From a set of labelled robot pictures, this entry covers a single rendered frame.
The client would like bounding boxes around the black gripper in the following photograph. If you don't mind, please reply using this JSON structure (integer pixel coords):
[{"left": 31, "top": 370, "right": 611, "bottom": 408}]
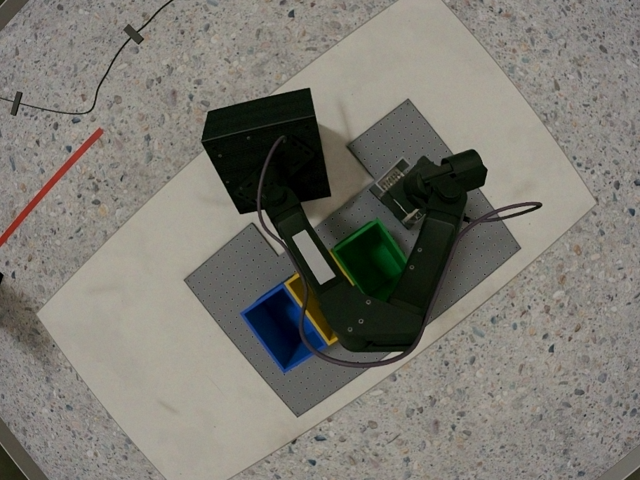
[{"left": 380, "top": 156, "right": 434, "bottom": 220}]

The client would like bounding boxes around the blue bin with label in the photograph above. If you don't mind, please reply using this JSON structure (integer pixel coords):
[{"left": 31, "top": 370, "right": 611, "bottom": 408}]
[{"left": 240, "top": 274, "right": 328, "bottom": 372}]

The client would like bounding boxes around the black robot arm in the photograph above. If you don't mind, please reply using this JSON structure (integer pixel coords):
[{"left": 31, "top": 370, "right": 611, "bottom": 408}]
[{"left": 262, "top": 135, "right": 488, "bottom": 352}]

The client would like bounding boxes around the green bin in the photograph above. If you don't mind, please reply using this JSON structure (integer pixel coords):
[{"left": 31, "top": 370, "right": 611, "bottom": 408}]
[{"left": 331, "top": 218, "right": 407, "bottom": 302}]

